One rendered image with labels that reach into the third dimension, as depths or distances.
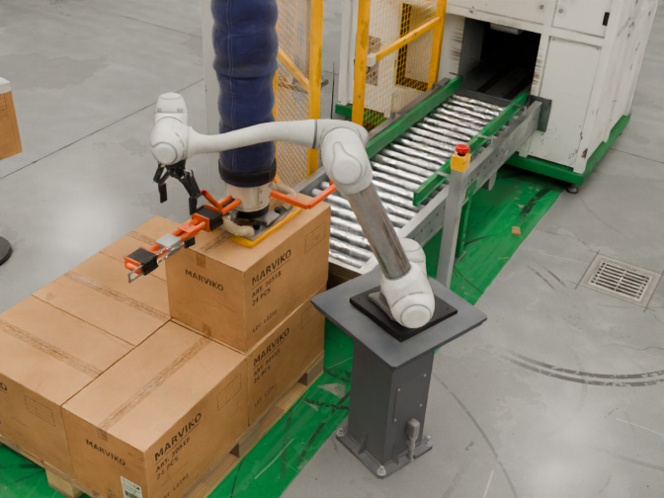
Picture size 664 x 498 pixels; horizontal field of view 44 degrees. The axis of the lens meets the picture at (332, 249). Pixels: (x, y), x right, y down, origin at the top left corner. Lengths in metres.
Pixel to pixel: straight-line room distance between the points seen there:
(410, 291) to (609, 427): 1.51
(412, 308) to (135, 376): 1.10
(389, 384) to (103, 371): 1.11
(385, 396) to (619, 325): 1.72
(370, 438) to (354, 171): 1.40
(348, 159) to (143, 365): 1.24
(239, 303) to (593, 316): 2.20
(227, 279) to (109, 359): 0.58
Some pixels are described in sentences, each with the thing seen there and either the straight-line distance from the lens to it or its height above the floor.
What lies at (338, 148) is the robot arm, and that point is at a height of 1.55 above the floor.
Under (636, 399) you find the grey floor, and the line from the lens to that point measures 4.24.
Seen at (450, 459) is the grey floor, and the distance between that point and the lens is 3.71.
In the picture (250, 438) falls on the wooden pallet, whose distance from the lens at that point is 3.63.
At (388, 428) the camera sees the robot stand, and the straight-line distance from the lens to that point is 3.46.
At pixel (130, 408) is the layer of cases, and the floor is 0.54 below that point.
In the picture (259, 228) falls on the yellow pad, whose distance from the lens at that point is 3.25.
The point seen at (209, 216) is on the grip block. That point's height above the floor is 1.09.
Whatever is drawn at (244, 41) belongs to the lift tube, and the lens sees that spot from 2.91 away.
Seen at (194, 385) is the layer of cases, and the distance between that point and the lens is 3.18.
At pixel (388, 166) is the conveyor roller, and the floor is 0.55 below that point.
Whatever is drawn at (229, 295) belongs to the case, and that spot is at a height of 0.80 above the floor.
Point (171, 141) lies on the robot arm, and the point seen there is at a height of 1.57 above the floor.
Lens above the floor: 2.72
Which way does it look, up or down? 34 degrees down
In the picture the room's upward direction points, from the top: 3 degrees clockwise
